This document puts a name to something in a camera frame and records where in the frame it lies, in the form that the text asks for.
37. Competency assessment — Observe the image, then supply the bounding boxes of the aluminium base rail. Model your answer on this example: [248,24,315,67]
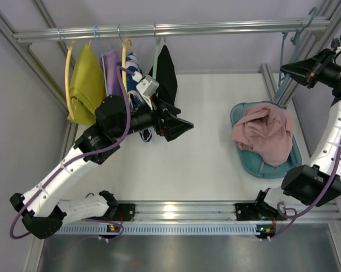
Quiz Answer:
[36,199,341,224]

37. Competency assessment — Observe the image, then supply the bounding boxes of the black trousers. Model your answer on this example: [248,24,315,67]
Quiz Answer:
[151,45,178,106]

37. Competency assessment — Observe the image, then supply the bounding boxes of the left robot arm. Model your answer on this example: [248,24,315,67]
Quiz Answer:
[10,95,194,239]

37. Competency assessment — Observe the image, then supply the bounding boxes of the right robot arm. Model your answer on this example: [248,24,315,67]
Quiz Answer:
[254,49,341,219]

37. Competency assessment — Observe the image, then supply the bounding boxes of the light blue wire hanger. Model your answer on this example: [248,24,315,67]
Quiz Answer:
[93,24,113,96]

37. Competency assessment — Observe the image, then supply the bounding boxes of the teal plastic basin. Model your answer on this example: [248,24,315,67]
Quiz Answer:
[230,101,302,179]

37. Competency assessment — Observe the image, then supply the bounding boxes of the olive yellow trousers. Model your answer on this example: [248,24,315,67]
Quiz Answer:
[69,44,105,126]

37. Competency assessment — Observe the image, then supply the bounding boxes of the pale yellow hanger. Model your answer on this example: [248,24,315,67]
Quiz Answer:
[65,40,76,123]

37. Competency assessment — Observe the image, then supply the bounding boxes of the aluminium hanging rail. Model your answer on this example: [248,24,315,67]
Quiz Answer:
[13,16,331,43]

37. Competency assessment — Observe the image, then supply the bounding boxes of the blue-grey plastic hanger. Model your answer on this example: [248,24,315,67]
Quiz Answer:
[274,7,317,100]

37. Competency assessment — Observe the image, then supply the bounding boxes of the purple trousers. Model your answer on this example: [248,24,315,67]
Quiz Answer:
[100,48,122,97]

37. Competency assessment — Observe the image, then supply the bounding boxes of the blue white patterned trousers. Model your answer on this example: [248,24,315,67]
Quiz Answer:
[125,52,154,142]

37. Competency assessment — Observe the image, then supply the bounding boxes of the slotted cable duct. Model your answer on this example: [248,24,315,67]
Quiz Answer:
[56,223,272,235]

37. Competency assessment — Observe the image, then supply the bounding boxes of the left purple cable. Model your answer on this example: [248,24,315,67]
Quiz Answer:
[8,65,143,239]

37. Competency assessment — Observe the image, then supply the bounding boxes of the pink trousers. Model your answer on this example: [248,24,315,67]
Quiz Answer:
[230,103,294,172]

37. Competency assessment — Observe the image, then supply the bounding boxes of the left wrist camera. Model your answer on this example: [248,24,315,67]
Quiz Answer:
[136,75,159,110]

